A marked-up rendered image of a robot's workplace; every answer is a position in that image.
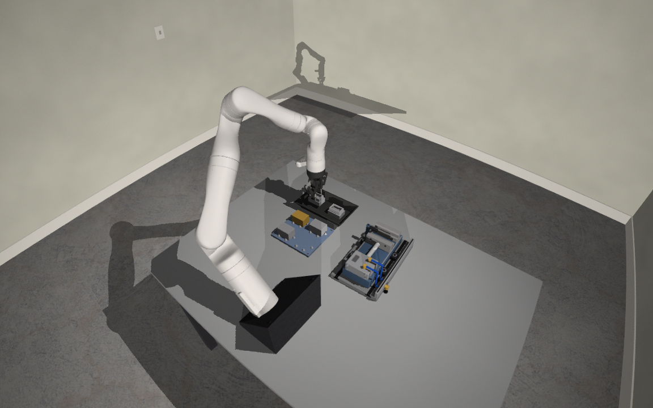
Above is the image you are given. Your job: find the white rectangular part with pocket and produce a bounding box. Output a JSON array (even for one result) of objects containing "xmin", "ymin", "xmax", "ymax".
[{"xmin": 328, "ymin": 204, "xmax": 345, "ymax": 220}]

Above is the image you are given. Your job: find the yellow rectangular block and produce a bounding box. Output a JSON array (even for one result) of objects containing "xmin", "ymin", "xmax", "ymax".
[{"xmin": 291, "ymin": 210, "xmax": 309, "ymax": 227}]

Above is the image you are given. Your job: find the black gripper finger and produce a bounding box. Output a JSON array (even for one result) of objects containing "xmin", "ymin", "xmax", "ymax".
[
  {"xmin": 304, "ymin": 180, "xmax": 319, "ymax": 201},
  {"xmin": 316, "ymin": 172, "xmax": 328, "ymax": 194}
]

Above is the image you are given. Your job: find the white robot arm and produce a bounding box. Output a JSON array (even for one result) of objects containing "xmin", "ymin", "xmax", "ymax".
[{"xmin": 195, "ymin": 86, "xmax": 328, "ymax": 318}]

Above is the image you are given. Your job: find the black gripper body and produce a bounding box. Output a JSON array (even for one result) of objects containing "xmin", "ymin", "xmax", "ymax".
[{"xmin": 307, "ymin": 169, "xmax": 325, "ymax": 186}]

